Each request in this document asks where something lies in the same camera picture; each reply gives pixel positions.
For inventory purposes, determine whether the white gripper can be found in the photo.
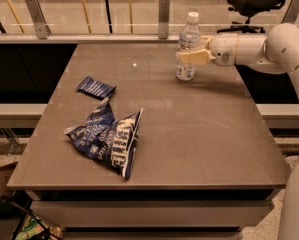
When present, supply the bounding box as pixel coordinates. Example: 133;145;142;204
176;34;238;66

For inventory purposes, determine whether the clear plastic water bottle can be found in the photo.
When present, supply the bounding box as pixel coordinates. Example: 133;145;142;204
176;12;200;81

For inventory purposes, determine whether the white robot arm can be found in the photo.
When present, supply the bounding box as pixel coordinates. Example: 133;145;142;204
176;23;299;240

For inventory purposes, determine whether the black office chair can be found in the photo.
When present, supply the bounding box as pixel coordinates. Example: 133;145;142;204
218;0;286;33

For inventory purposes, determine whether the small blue snack packet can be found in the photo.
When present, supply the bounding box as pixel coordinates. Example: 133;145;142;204
76;76;116;100

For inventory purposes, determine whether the large blue chip bag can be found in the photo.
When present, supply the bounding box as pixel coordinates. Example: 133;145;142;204
64;98;143;180

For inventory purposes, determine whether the green snack bag on floor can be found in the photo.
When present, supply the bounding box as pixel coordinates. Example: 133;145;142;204
15;214;63;240

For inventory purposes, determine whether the middle metal railing bracket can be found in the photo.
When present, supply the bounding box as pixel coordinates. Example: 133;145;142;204
158;0;170;39

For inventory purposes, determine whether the metal railing bracket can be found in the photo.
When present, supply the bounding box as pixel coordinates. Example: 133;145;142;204
282;0;299;24
158;0;170;39
25;0;51;39

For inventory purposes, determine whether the right metal railing bracket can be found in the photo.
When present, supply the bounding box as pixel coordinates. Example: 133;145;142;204
282;0;299;24

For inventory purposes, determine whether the left metal railing bracket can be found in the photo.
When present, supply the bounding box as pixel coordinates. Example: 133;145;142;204
25;0;51;39

